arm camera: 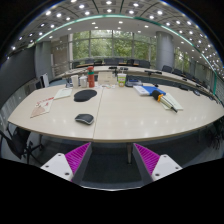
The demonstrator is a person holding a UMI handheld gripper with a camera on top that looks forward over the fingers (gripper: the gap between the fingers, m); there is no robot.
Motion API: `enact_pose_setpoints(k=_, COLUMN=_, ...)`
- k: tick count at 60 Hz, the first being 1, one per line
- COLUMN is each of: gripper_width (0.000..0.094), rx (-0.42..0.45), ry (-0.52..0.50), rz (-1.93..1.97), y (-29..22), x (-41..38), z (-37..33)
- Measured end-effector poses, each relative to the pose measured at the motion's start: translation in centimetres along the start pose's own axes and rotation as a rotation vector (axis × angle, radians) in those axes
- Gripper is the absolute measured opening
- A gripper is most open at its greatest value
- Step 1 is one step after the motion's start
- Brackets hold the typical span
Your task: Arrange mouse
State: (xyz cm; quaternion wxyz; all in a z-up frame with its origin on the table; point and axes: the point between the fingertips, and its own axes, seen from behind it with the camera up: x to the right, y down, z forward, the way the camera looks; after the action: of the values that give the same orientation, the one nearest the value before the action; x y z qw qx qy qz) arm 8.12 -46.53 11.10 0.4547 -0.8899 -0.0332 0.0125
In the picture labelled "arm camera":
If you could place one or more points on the long curved conference table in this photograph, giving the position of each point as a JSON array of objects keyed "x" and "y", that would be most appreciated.
[{"x": 140, "y": 71}]

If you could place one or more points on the green printed paper cup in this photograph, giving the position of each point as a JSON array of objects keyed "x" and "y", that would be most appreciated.
[{"x": 121, "y": 80}]

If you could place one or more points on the white cardboard organizer box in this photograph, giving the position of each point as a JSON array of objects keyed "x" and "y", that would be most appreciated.
[{"x": 106, "y": 78}]

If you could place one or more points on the red and white brochure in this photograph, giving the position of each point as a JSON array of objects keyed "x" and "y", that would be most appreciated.
[{"x": 42, "y": 107}]

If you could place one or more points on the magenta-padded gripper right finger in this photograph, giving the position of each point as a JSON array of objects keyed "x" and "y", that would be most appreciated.
[{"x": 160, "y": 165}]

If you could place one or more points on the dark office chairs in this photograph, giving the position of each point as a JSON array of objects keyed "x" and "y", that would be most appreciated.
[{"x": 166, "y": 69}]

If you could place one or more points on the white booklet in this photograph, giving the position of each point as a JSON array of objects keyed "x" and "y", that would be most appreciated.
[{"x": 174, "y": 102}]

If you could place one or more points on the black mouse pad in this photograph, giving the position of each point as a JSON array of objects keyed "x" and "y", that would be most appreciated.
[{"x": 85, "y": 95}]

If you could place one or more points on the black computer mouse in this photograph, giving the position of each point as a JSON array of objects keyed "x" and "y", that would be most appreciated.
[{"x": 84, "y": 119}]

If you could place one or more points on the white lidded mug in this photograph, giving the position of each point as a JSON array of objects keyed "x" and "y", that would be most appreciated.
[{"x": 83, "y": 82}]

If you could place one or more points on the ceiling lights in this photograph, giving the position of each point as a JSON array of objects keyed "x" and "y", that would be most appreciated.
[{"x": 109, "y": 10}]

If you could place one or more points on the black microphone yellow band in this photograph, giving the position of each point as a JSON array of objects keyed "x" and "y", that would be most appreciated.
[{"x": 156, "y": 95}]

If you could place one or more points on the black desk microphone unit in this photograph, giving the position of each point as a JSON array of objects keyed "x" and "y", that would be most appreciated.
[
  {"x": 133, "y": 83},
  {"x": 68, "y": 84}
]

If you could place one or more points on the stack of white paper cups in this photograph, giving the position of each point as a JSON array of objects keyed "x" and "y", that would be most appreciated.
[{"x": 74, "y": 81}]

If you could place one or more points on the black office chair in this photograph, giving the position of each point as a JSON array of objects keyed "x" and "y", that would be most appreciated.
[{"x": 16, "y": 141}]

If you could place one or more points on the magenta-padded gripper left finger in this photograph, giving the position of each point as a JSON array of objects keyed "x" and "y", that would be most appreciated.
[{"x": 63, "y": 164}]

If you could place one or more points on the red thermos bottle green band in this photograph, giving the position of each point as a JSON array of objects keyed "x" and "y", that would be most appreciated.
[{"x": 91, "y": 78}]

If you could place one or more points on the white printed paper sheet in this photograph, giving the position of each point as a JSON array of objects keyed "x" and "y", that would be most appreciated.
[{"x": 63, "y": 93}]

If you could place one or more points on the white upright appliance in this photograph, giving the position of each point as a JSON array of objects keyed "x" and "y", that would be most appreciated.
[{"x": 45, "y": 80}]

